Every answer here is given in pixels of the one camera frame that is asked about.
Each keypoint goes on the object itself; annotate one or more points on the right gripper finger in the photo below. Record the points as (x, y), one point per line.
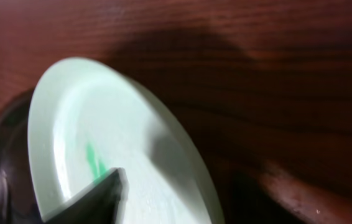
(102, 204)

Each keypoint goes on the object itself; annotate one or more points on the pale green plate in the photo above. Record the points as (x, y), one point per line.
(86, 119)

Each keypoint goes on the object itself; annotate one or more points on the black round tray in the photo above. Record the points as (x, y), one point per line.
(17, 198)

